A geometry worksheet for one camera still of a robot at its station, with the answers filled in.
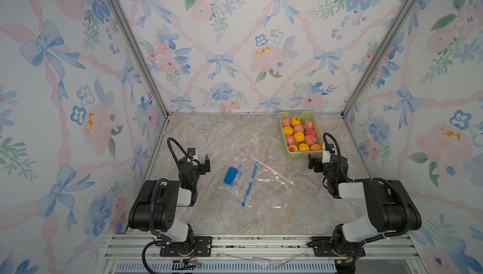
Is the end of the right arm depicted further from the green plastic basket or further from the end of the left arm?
the end of the left arm

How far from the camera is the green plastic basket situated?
0.99m

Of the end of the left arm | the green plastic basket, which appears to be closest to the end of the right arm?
the green plastic basket
